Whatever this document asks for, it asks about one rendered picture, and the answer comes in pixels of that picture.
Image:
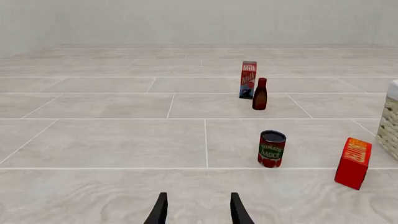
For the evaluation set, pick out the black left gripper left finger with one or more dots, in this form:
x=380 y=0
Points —
x=158 y=211

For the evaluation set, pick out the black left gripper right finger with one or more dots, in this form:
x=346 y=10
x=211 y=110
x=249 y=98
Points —
x=238 y=211

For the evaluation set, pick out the tomato sauce tin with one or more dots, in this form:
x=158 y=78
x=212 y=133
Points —
x=271 y=149

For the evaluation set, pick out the dark red sauce bottle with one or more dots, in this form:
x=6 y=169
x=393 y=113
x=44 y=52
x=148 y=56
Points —
x=260 y=98

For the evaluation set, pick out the woven white basket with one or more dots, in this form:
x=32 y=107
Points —
x=390 y=126

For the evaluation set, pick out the red printed food box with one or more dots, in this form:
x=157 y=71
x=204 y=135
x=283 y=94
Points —
x=353 y=163

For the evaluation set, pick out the milk carton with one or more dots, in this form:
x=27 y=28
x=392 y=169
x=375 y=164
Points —
x=247 y=79

